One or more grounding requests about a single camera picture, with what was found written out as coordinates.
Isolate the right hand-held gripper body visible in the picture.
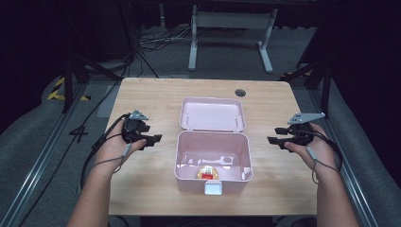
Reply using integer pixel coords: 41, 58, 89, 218
285, 112, 326, 147

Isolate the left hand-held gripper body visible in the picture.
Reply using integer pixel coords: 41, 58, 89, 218
122, 109, 149, 145

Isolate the small round yellow red packet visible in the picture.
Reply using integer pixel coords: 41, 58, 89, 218
197, 165, 220, 181

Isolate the pink storage box with lid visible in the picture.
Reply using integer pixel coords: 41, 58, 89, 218
173, 96, 253, 196

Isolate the person's right hand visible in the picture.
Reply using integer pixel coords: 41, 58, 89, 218
284, 122, 337, 183

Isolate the person's left hand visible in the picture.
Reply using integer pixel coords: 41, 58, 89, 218
94, 121, 148, 169

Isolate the black metal stand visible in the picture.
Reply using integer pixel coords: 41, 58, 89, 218
281, 58, 333, 119
61, 51, 124, 114

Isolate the grey cable of left gripper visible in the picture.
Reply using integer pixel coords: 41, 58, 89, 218
94, 142, 133, 175

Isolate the grey cable of gripper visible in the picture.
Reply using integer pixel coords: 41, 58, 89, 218
305, 146, 342, 185
94, 142, 133, 175

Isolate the grey cable of right gripper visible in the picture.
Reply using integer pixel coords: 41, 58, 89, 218
305, 146, 342, 185

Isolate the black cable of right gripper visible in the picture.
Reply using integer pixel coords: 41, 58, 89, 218
310, 124, 344, 173

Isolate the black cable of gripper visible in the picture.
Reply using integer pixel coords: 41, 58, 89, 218
310, 124, 344, 173
79, 113, 131, 190

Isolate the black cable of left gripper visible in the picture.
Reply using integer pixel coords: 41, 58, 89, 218
79, 113, 131, 190

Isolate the grey metal floor rail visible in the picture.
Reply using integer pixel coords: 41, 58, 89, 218
308, 89, 381, 227
0, 83, 88, 227

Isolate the long black floor cable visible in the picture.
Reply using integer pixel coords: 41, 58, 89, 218
17, 53, 135, 227

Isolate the bundle of floor cables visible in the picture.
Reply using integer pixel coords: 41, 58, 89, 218
136, 26, 194, 54

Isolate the white metal table frame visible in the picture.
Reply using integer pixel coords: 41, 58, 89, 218
187, 4, 279, 75

